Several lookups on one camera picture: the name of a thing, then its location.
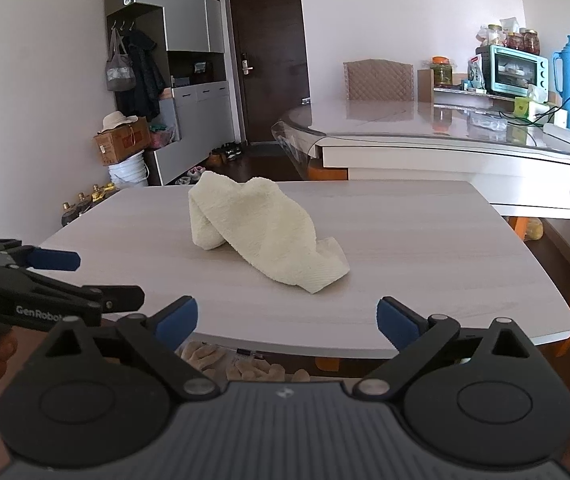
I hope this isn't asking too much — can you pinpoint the cream knitted glove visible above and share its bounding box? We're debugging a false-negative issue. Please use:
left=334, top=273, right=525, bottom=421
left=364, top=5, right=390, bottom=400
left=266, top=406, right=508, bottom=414
left=180, top=341, right=227, bottom=376
left=225, top=360, right=287, bottom=384

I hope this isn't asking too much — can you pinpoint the straw hat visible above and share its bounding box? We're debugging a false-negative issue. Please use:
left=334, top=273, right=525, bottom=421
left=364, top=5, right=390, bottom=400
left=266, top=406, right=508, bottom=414
left=102, top=111, right=139, bottom=133

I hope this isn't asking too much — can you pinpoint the orange lid jar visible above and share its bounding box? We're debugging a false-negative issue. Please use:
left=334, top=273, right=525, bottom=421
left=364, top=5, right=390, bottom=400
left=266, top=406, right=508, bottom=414
left=431, top=56, right=454, bottom=86

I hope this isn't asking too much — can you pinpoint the printed cardboard box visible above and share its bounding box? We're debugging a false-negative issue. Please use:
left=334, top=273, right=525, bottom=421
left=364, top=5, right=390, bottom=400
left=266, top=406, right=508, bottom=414
left=94, top=116, right=152, bottom=167

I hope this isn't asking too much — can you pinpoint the cream towel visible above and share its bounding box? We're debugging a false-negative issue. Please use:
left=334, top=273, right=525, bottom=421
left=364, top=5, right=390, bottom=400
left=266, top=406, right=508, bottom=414
left=187, top=171, right=352, bottom=295

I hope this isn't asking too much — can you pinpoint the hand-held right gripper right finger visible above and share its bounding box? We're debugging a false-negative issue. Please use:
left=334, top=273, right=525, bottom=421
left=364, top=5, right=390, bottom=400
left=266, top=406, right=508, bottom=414
left=352, top=296, right=536, bottom=402

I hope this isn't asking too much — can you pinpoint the green tissue box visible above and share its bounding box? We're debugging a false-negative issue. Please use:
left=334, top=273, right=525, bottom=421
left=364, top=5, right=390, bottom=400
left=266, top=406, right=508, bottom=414
left=514, top=85, right=548, bottom=121

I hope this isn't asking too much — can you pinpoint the white power strip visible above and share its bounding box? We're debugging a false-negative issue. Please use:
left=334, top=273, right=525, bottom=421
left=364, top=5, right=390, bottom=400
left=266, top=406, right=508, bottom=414
left=542, top=122, right=570, bottom=153

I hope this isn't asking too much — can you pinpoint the grey hanging bag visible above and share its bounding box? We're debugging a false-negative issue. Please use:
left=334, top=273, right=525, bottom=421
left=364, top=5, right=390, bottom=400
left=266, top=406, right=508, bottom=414
left=105, top=27, right=137, bottom=92

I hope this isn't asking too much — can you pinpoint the white dining table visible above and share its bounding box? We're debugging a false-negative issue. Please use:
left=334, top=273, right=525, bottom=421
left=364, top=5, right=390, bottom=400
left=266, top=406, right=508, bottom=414
left=272, top=96, right=570, bottom=359

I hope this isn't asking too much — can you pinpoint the teal toaster oven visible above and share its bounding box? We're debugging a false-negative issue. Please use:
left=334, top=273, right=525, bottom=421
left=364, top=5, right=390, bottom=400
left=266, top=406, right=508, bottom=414
left=476, top=45, right=550, bottom=99

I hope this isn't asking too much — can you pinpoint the black cable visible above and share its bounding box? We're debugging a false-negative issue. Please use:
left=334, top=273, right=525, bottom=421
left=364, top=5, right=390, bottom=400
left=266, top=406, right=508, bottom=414
left=530, top=92, right=570, bottom=127

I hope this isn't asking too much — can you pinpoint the white bucket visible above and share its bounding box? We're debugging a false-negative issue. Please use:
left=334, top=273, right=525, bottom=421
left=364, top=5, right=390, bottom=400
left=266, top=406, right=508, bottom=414
left=108, top=151, right=150, bottom=190

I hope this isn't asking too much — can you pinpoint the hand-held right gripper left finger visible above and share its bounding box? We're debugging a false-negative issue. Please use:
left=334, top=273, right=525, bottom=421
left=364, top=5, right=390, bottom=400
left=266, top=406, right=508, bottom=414
left=45, top=296, right=221, bottom=402

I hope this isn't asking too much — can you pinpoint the dark brown door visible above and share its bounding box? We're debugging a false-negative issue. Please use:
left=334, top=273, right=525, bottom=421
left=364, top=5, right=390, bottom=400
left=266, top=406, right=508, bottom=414
left=227, top=0, right=311, bottom=146

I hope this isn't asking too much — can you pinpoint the dark hanging jacket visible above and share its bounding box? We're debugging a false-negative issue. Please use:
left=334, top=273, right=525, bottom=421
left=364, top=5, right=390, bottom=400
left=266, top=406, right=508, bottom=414
left=115, top=30, right=167, bottom=121

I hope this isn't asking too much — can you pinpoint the white snack bag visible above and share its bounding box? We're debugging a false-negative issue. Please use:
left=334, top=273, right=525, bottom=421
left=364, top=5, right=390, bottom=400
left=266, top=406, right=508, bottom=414
left=467, top=57, right=486, bottom=89

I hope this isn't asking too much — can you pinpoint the white sneaker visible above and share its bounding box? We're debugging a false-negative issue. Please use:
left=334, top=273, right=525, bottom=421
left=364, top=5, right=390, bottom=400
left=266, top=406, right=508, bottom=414
left=175, top=165, right=206, bottom=186

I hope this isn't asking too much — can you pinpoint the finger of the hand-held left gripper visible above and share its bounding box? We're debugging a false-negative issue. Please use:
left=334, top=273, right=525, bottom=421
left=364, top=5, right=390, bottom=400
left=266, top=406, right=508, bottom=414
left=0, top=266, right=146, bottom=332
left=0, top=238, right=82, bottom=272

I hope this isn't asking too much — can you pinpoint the grey wardrobe cabinet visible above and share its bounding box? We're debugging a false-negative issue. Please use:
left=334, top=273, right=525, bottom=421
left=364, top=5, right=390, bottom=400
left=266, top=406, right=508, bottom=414
left=102, top=0, right=231, bottom=187

